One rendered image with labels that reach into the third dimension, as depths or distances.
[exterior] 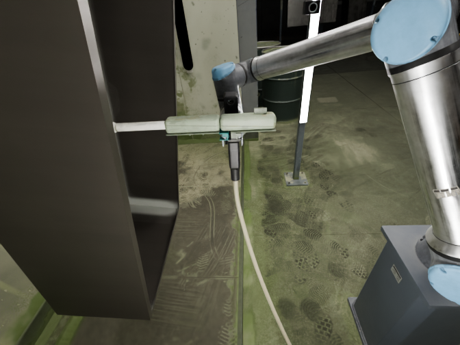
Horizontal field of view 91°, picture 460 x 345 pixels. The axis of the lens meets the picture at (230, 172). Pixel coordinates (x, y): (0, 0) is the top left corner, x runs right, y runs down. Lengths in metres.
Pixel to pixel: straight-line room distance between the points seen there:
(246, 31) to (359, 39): 1.86
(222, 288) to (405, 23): 1.42
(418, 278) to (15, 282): 1.86
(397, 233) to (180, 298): 1.17
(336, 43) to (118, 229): 0.77
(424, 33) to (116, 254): 0.83
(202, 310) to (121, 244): 0.92
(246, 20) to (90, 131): 2.21
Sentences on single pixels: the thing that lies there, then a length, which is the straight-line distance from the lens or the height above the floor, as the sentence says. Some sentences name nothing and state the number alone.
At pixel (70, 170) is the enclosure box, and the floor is 1.18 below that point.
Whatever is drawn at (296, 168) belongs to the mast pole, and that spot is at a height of 0.14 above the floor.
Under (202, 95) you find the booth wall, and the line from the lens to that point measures 2.71.
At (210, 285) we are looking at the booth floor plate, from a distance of 1.56.
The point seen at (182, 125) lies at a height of 1.16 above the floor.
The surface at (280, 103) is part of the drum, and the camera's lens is 3.24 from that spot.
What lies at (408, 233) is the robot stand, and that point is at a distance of 1.15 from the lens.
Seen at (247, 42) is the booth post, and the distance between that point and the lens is 2.56.
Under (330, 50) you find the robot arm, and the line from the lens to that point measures 0.80.
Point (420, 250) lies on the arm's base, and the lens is 1.08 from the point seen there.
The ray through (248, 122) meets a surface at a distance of 0.63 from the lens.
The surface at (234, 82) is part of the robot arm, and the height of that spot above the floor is 1.18.
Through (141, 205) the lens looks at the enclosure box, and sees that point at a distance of 1.46.
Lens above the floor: 1.42
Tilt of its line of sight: 37 degrees down
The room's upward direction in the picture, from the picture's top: 6 degrees counter-clockwise
